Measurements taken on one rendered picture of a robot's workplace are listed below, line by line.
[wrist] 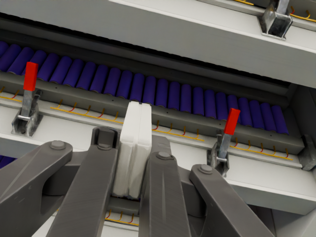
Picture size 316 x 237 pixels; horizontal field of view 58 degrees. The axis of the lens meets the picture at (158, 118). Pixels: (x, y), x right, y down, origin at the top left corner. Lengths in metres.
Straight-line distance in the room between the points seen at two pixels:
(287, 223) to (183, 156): 0.23
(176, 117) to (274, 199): 0.18
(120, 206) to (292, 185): 0.28
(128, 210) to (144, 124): 0.39
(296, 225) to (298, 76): 0.26
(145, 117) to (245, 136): 0.30
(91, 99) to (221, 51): 0.19
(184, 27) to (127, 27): 0.06
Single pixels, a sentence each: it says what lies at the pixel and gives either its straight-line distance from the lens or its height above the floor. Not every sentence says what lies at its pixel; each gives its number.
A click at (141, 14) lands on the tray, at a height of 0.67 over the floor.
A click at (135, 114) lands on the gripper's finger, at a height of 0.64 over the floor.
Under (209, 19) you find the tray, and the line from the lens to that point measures 0.33.
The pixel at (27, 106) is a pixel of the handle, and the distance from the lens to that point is 0.40.
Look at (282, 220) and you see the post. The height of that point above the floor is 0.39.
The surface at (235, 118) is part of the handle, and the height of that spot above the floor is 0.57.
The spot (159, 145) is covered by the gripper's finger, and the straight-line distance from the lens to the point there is 0.15.
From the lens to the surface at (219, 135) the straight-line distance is 0.43.
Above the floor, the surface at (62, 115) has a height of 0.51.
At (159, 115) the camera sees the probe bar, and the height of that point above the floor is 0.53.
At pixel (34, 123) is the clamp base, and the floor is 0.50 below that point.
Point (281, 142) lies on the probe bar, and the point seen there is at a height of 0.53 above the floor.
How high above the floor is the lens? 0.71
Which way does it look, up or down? 26 degrees down
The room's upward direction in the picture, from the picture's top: 15 degrees clockwise
